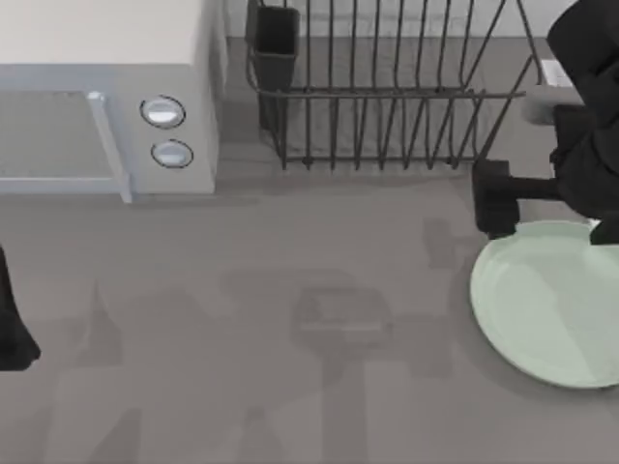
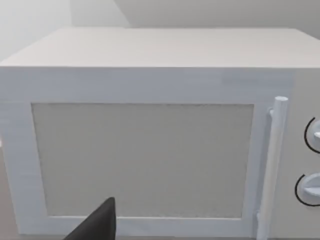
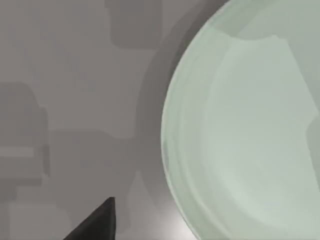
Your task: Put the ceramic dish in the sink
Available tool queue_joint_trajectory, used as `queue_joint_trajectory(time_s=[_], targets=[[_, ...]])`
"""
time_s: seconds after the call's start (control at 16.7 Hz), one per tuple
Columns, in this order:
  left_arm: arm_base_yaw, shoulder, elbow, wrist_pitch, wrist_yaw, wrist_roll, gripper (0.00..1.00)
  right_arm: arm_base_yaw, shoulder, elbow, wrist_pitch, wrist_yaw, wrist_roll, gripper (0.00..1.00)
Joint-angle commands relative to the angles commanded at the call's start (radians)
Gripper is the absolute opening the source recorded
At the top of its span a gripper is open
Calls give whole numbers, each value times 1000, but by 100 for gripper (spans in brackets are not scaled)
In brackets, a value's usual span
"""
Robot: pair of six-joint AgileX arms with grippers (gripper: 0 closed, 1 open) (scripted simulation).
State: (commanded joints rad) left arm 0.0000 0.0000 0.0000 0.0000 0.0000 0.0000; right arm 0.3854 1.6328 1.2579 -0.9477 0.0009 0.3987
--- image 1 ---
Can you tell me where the dark cutlery holder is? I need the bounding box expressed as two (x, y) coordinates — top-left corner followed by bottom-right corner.
(245, 0), (302, 93)

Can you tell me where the microwave oven door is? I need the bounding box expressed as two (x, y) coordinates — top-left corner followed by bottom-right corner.
(0, 89), (133, 205)

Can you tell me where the pale grey rounded box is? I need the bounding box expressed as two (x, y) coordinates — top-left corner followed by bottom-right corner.
(521, 58), (580, 125)

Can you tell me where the large round microwave knob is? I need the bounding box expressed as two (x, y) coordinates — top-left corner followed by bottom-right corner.
(138, 94), (188, 131)

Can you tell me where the pale green plate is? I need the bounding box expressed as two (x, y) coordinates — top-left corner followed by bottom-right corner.
(469, 219), (619, 391)

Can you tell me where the dark wire dish rack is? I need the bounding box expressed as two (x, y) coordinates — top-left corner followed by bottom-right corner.
(244, 0), (545, 172)

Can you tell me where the pale microwave oven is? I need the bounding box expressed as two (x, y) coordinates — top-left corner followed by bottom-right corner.
(0, 0), (229, 205)

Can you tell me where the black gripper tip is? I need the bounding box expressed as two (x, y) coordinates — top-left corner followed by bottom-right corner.
(0, 246), (43, 373)

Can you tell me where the small round microwave knob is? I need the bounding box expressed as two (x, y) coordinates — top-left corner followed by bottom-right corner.
(150, 138), (195, 170)

